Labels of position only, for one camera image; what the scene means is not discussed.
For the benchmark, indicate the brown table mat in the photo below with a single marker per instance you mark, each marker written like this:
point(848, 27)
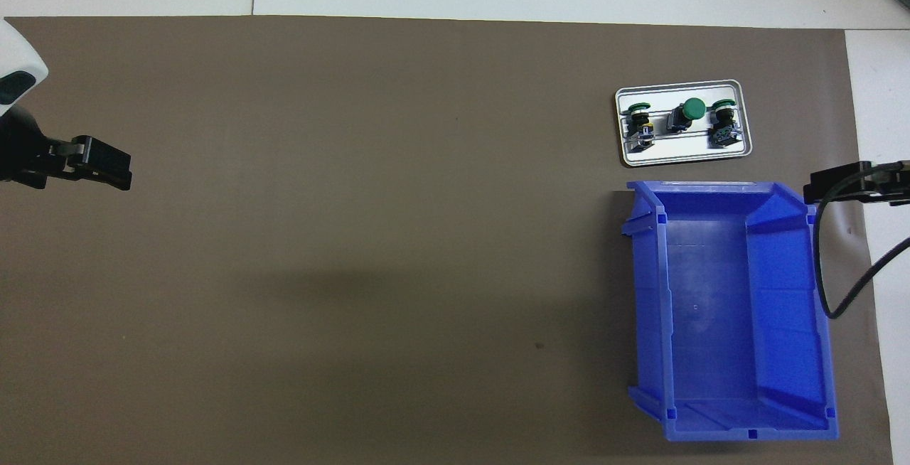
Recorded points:
point(355, 166)

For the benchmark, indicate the green push button switch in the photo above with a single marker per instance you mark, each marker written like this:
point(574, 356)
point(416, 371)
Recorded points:
point(642, 124)
point(693, 107)
point(724, 127)

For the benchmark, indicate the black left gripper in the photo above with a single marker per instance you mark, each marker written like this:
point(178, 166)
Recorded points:
point(18, 145)

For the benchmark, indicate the blue plastic storage bin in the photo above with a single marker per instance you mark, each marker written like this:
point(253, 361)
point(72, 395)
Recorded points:
point(711, 308)

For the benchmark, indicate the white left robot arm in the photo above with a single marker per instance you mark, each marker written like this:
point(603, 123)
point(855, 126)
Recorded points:
point(18, 52)

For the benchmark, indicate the silver metal tray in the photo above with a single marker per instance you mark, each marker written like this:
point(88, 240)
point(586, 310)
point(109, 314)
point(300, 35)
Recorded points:
point(682, 153)

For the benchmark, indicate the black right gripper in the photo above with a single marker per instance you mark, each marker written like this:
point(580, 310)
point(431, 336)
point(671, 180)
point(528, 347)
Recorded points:
point(892, 180)

